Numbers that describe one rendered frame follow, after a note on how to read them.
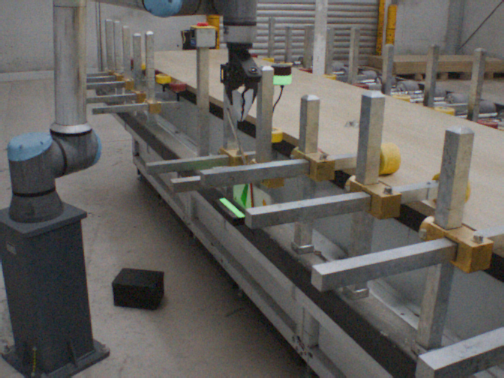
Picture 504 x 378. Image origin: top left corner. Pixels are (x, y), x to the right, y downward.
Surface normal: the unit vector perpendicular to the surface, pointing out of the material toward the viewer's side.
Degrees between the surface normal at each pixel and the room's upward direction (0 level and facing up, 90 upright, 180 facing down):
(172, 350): 0
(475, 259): 90
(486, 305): 90
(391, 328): 0
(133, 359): 0
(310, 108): 90
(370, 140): 90
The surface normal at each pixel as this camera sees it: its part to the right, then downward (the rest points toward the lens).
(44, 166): 0.82, 0.21
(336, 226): -0.91, 0.12
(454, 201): 0.41, 0.31
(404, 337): 0.02, -0.94
